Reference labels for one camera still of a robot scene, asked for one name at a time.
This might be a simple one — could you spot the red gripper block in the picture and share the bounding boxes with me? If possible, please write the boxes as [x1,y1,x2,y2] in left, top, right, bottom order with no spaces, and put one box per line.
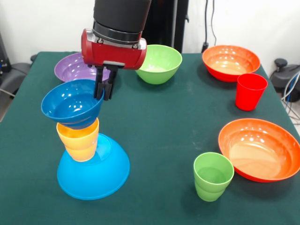
[81,28,148,102]

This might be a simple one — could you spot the dark blue plastic bowl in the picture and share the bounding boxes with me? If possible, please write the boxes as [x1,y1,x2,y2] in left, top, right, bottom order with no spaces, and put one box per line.
[41,79,105,130]

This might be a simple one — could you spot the yellow stepped plastic cup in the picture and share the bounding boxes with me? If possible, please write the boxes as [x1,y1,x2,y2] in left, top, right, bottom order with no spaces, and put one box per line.
[56,118,100,163]

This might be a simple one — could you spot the light blue plastic bowl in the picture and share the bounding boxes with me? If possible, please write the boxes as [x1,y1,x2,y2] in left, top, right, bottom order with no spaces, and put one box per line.
[57,133,131,201]

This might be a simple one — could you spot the green stepped plastic cup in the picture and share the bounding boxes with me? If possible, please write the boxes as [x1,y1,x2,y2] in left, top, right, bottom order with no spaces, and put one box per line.
[193,152,235,203]

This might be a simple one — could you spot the purple plastic bowl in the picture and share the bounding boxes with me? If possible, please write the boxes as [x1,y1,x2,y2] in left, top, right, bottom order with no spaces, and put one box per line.
[54,52,111,83]

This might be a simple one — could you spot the light green plastic bowl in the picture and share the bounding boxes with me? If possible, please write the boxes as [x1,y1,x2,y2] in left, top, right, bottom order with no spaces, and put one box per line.
[135,44,183,85]

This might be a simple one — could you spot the dark green tablecloth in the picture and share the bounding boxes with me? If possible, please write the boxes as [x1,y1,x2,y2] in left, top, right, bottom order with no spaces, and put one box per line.
[0,51,300,225]

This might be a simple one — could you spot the black equipment box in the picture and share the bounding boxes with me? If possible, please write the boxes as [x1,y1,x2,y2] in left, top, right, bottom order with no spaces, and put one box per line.
[0,32,12,75]

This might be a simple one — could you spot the orange plastic bowl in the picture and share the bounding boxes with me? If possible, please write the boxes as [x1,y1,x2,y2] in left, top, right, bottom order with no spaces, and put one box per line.
[202,45,261,83]
[217,118,300,183]

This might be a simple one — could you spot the red plastic cup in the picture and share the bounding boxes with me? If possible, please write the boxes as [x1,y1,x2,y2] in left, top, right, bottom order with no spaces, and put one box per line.
[235,73,269,112]

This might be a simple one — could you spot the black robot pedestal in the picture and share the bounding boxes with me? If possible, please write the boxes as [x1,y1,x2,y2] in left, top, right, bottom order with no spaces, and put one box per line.
[144,0,190,53]

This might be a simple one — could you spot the black wall cable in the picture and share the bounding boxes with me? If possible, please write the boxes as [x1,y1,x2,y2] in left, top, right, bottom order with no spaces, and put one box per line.
[202,0,218,53]

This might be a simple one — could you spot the blue and white cables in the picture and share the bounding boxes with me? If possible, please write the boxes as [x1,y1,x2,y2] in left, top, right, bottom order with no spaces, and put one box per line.
[282,71,300,120]

